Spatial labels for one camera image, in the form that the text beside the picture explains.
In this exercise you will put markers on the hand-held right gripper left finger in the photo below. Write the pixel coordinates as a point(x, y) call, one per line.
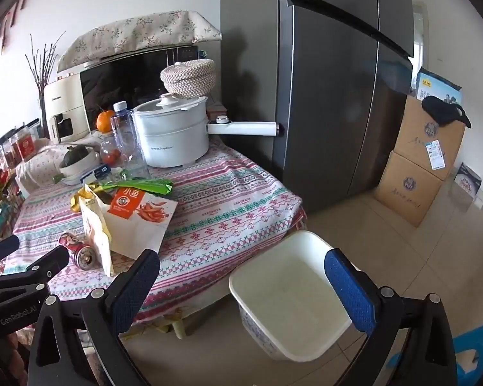
point(139, 285)

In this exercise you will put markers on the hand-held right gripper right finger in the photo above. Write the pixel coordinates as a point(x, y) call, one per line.
point(350, 293)

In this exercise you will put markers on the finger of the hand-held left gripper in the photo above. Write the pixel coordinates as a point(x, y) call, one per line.
point(2, 249)
point(44, 267)

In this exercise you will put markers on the white orange snack bag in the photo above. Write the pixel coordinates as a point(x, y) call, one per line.
point(137, 229)

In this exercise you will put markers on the white trash bin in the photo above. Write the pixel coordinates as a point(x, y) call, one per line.
point(289, 281)

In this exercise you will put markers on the red can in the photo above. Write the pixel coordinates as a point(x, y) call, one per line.
point(80, 251)

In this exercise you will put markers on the yellow packet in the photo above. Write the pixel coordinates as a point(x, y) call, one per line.
point(77, 201)

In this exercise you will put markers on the white floral cloth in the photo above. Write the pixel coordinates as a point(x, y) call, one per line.
point(36, 165)

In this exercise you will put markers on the red label jar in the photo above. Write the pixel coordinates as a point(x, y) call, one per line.
point(27, 144)
point(14, 152)

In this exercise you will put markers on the green packet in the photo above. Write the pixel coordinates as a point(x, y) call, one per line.
point(145, 187)

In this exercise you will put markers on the white bowl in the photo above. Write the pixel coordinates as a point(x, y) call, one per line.
point(84, 171)

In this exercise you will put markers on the patterned tablecloth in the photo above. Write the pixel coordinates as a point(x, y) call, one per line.
point(225, 217)

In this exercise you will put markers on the green squash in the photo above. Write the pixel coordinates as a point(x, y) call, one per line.
point(74, 156)

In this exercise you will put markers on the glass jar with tomatoes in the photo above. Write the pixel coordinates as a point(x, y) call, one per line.
point(110, 155)

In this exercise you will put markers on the blue plastic stool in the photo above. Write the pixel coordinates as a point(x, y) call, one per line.
point(479, 350)

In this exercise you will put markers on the clear plastic bottle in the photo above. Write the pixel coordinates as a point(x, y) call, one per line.
point(126, 136)

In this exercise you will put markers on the white electric pot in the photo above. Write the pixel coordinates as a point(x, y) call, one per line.
point(173, 136)

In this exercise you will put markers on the orange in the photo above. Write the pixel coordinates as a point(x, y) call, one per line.
point(104, 121)

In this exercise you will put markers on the small printed box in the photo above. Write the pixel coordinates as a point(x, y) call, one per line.
point(469, 181)

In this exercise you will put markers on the dried branches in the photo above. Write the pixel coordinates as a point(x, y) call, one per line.
point(40, 76)

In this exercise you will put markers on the brown box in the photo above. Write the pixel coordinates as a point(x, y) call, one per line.
point(217, 110)

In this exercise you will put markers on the grey refrigerator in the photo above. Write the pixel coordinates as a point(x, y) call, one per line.
point(326, 88)

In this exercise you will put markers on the woven basket with lid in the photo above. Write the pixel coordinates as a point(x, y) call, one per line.
point(189, 78)

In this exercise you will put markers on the blue white printed box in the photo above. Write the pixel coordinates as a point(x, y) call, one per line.
point(434, 86)

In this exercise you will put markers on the floral cloth cover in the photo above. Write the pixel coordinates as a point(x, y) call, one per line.
point(145, 32)

